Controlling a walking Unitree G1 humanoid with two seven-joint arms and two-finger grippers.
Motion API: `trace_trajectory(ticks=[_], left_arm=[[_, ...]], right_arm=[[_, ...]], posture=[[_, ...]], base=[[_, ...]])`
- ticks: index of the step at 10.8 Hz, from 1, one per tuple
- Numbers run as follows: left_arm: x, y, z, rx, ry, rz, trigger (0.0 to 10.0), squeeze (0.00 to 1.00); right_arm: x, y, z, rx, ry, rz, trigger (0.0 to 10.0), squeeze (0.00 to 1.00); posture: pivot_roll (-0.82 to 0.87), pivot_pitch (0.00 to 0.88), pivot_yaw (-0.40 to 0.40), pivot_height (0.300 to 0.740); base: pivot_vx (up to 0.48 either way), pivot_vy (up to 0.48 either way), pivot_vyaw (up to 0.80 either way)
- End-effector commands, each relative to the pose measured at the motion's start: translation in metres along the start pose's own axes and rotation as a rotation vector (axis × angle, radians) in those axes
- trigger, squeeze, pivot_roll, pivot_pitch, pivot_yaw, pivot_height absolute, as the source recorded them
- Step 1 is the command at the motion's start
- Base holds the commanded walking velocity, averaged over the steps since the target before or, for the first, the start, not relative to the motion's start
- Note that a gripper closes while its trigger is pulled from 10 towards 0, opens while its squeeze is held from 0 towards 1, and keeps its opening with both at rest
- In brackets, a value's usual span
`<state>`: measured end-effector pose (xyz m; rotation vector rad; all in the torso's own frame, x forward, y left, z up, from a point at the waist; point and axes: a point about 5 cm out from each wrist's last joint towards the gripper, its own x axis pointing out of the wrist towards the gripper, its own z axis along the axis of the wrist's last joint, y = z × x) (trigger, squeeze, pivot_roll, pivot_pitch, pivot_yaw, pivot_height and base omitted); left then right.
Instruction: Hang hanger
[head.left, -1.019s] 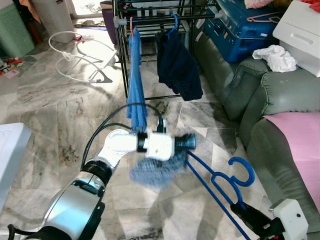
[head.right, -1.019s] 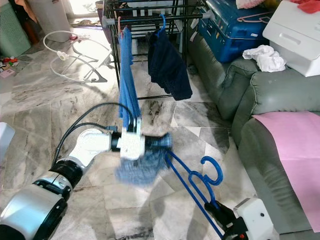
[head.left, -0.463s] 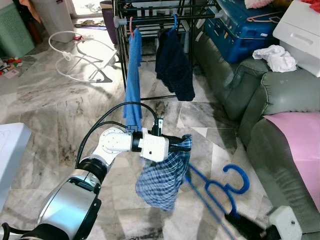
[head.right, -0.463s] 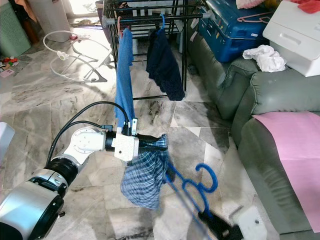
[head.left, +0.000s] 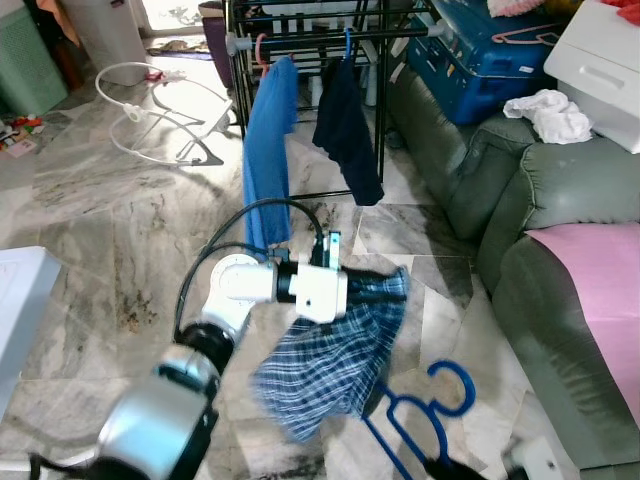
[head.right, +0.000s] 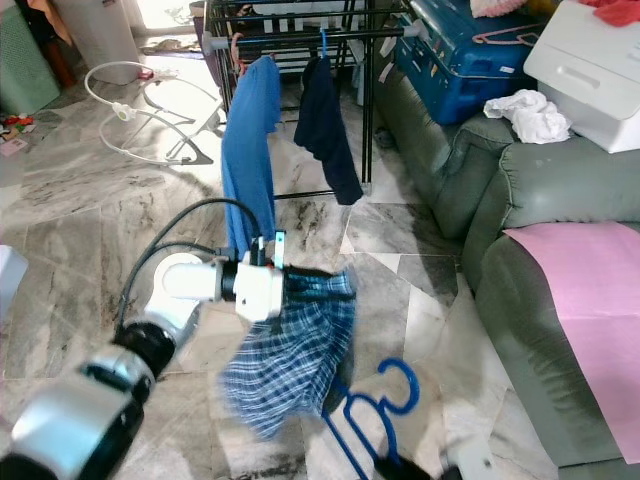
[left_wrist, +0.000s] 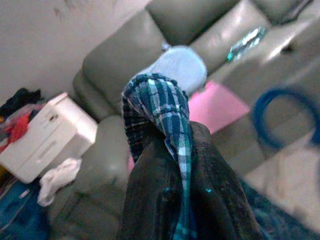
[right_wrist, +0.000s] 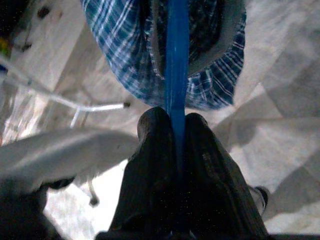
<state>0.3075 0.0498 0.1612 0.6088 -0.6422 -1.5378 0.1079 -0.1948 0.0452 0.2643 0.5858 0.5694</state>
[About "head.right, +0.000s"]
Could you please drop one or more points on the red cloth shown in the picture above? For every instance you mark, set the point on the red cloth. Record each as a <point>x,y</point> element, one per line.
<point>618,10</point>

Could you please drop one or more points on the grey-green leather sofa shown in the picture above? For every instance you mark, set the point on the grey-green leather sofa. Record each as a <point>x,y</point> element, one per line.
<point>540,190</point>

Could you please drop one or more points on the pink plastic hanger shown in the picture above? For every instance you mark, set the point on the pink plastic hanger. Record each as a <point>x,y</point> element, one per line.
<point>505,40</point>
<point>236,50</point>

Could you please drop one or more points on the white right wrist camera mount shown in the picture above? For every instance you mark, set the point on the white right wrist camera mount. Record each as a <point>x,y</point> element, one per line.
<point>475,465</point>

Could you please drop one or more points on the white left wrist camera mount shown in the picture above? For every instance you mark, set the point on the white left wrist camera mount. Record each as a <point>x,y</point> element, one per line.
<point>258,293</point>

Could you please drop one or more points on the black metal drying rack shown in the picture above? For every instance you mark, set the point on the black metal drying rack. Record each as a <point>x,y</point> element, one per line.
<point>280,41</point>

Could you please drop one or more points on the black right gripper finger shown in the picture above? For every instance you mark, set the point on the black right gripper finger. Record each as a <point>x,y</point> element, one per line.
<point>400,470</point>

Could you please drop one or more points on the blue hard suitcase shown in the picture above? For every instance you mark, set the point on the blue hard suitcase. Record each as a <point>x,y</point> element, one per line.
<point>460,60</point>

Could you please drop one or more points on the bright blue shirt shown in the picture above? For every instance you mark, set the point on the bright blue shirt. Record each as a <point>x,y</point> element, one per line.
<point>250,150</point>

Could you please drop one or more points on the white crumpled cloth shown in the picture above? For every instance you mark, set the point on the white crumpled cloth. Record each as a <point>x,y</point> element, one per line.
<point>530,118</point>

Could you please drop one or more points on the blue plaid shirt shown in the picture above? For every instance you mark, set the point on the blue plaid shirt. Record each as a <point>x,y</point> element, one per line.
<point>290,365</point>

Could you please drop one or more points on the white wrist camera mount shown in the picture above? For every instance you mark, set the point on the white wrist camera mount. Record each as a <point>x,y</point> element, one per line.
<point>475,465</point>
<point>258,293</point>

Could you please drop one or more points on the small red floor toys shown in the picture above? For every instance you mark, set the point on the small red floor toys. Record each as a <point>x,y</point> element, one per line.
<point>17,135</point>

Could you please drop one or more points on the pink blanket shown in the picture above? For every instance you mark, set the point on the pink blanket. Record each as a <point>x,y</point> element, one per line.
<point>585,310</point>

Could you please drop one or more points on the dark navy garment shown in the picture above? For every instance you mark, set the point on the dark navy garment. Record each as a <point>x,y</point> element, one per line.
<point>325,130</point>

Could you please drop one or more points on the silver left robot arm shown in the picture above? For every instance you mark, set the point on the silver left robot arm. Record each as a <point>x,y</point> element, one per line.
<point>80,420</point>

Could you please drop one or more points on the white plastic storage box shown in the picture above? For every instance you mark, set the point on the white plastic storage box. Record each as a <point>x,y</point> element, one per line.
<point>585,70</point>

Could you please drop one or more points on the green hamper white lid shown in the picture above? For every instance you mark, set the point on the green hamper white lid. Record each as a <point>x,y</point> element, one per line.
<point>22,65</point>

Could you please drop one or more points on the orange hanging cloth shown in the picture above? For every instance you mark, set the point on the orange hanging cloth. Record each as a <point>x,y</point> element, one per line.
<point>40,15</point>

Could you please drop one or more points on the grey trash bin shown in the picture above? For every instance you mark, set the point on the grey trash bin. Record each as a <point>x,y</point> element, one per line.
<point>92,40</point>

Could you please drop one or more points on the white tubular floor frame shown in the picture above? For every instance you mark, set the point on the white tubular floor frame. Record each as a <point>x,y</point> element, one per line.
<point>122,112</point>

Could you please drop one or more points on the pale pink cloth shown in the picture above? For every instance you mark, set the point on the pale pink cloth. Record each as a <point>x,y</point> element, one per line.
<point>500,8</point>

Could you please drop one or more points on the blue plastic hanger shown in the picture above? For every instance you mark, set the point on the blue plastic hanger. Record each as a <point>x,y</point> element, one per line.
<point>407,395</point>
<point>324,43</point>

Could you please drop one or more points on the large white folding table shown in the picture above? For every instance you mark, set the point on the large white folding table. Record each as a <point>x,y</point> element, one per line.
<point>12,285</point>

